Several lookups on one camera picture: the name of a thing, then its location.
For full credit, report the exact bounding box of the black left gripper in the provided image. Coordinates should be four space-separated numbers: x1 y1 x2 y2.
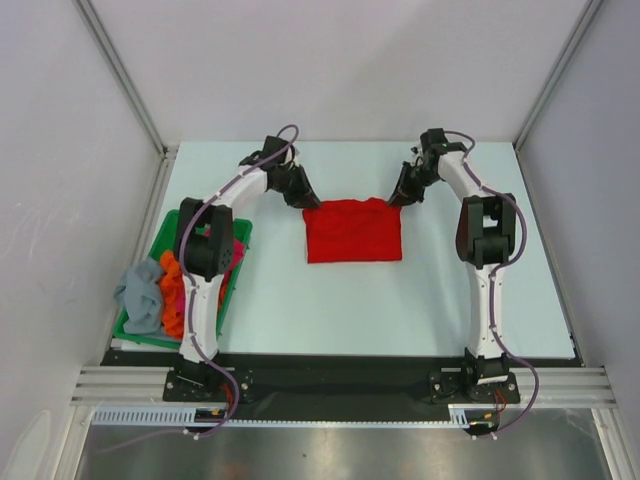
270 164 320 210

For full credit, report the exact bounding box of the red t shirt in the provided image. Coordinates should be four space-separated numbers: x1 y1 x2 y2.
302 198 403 264

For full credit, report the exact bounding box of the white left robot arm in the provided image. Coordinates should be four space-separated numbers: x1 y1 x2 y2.
174 133 321 400

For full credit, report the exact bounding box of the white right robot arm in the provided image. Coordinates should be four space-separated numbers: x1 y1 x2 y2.
388 128 527 403

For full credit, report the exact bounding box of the green plastic bin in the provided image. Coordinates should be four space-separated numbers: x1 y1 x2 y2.
111 209 254 349

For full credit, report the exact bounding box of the magenta t shirt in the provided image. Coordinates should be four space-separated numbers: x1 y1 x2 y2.
183 236 246 310

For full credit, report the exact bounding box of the orange t shirt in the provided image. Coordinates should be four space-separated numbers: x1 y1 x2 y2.
158 250 185 340

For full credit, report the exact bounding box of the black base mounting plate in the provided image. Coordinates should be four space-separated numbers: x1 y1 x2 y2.
100 351 577 423

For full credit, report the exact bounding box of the grey blue t shirt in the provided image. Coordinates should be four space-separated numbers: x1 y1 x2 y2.
113 257 164 335

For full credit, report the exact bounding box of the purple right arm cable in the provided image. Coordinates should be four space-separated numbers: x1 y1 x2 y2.
442 129 541 439

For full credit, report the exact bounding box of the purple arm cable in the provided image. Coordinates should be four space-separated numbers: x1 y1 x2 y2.
442 129 541 439
94 124 301 454

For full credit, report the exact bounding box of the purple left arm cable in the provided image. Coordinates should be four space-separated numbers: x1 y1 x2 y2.
94 124 301 454

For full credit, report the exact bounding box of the right aluminium corner post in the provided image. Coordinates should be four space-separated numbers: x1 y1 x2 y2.
512 0 606 153

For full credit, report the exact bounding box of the aluminium corner post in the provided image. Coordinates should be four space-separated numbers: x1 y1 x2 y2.
72 0 176 159
512 0 606 153

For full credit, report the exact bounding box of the aluminium frame rail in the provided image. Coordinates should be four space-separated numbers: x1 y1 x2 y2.
71 366 617 409

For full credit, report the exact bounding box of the left aluminium corner post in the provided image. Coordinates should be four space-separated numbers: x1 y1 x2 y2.
72 0 176 159

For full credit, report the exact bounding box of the white slotted cable duct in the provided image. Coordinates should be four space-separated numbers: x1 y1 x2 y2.
92 403 501 430

